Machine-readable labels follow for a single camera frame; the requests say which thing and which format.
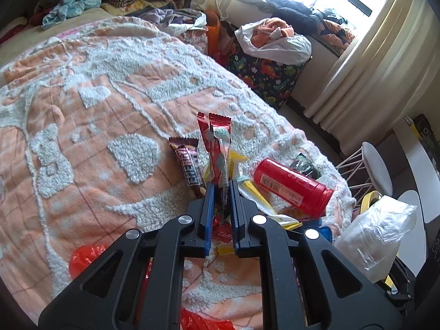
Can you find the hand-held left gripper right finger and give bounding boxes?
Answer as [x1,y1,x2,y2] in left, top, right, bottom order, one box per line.
[229,179,407,330]

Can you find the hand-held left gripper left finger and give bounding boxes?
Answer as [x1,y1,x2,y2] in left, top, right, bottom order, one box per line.
[38,183,218,330]

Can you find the yellow and white wrapper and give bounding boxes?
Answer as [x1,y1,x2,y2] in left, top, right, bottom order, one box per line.
[237,177,305,231]

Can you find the brown snack bar wrapper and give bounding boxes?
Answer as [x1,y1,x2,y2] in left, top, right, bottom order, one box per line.
[168,137,207,196]

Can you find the small yellow wrapper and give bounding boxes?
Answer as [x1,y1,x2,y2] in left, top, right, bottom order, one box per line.
[229,149,248,179]

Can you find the red snack wrapper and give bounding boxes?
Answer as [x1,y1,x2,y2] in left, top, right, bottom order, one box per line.
[197,112,215,183]
[208,113,233,188]

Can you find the red cylindrical can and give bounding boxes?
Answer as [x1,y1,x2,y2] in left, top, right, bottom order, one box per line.
[252,158,335,218]

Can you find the clear plastic wrapper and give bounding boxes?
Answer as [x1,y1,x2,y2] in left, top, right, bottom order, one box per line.
[211,125,232,214]

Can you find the blue packet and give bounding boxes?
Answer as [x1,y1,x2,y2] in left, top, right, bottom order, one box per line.
[311,226,333,244]

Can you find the clear plastic bag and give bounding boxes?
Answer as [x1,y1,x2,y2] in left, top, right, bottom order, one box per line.
[333,195,418,281]

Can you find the dark green wrapper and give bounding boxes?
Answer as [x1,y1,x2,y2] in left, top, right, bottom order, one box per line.
[289,153,322,181]

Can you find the red plastic bag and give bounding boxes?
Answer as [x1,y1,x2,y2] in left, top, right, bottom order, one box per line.
[69,244,238,330]

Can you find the dinosaur print storage bag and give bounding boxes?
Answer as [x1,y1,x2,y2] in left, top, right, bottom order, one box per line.
[227,38,306,109]

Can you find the peach and white fleece blanket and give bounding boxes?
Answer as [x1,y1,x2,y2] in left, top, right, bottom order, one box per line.
[0,17,358,330]

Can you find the white plastic bag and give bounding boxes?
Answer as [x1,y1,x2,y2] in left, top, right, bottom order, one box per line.
[235,18,312,66]

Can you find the floral fabric bag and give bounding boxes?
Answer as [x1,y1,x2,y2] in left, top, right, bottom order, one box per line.
[179,27,209,54]

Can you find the orange bag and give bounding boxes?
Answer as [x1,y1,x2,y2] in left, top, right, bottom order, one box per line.
[205,10,221,56]

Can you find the orange towel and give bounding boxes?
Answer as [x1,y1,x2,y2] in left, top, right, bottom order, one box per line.
[250,19,296,49]

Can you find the white desk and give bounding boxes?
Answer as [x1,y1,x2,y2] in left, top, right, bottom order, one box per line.
[392,119,440,224]

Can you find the yellow tool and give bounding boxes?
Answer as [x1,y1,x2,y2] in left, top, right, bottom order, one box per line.
[404,116,419,139]

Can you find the white and lavender garment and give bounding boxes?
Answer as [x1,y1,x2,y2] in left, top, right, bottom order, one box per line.
[139,8,207,37]

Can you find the orange patterned cloth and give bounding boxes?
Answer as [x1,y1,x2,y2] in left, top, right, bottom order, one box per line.
[319,18,357,55]

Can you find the camouflage pouch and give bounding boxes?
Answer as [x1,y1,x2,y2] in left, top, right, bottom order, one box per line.
[414,114,440,166]

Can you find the dark jacket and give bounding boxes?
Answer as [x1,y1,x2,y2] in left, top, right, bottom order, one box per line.
[262,0,326,32]

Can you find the beige bed sheet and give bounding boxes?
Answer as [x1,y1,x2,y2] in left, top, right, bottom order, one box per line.
[0,7,117,66]

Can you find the light blue cloth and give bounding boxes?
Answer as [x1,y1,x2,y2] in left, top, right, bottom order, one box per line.
[42,0,102,28]

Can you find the white wire-leg stool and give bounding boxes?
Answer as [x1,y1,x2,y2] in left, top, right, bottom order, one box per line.
[336,141,394,210]

